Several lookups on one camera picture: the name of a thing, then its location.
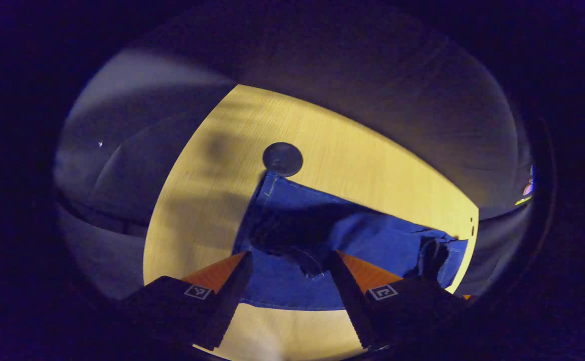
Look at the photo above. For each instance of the blue denim jeans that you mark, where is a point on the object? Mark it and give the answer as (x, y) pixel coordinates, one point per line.
(362, 235)

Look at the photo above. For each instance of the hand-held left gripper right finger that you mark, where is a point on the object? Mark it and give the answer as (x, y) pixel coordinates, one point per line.
(352, 301)

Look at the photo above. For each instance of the round black table grommet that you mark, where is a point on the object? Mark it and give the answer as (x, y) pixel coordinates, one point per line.
(282, 159)

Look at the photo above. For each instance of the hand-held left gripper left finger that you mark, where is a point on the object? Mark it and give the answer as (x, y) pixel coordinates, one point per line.
(229, 296)

